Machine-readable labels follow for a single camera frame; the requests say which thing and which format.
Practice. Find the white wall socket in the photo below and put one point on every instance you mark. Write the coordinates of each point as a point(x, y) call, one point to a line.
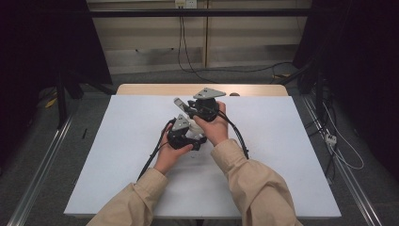
point(185, 3)

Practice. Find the white board table cover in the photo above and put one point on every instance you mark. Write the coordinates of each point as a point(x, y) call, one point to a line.
point(276, 150)

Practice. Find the dark round table grommet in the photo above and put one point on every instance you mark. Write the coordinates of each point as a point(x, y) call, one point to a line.
point(235, 94)

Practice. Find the person's right hand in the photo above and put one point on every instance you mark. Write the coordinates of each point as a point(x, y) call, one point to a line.
point(213, 130)

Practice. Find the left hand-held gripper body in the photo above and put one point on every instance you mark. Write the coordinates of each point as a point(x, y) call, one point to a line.
point(179, 138)

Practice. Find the black metal stand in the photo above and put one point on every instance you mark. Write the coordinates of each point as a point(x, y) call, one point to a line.
point(61, 100)

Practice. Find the dark curtain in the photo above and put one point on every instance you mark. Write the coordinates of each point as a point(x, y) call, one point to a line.
point(37, 62)
point(360, 69)

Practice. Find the black horizontal frame bar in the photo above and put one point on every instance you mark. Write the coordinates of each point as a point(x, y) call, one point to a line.
point(200, 12)

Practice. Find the wooden table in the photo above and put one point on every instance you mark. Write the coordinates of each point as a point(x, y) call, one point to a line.
point(156, 89)

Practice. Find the yellow floor tape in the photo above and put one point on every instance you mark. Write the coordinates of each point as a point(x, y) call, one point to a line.
point(51, 102)

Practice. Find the white power strip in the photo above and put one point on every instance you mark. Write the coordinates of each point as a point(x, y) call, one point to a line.
point(330, 139)

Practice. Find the small black floor object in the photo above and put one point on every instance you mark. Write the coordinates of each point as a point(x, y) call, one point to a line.
point(84, 133)

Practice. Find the person's left hand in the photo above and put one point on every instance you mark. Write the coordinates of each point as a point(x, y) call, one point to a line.
point(171, 157)

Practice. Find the aluminium floor rail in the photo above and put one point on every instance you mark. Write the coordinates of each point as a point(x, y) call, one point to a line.
point(40, 169)
point(348, 175)

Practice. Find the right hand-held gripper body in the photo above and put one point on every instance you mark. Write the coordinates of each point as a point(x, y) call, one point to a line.
point(205, 105)

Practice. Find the clear jar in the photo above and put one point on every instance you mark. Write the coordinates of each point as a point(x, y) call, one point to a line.
point(197, 129)

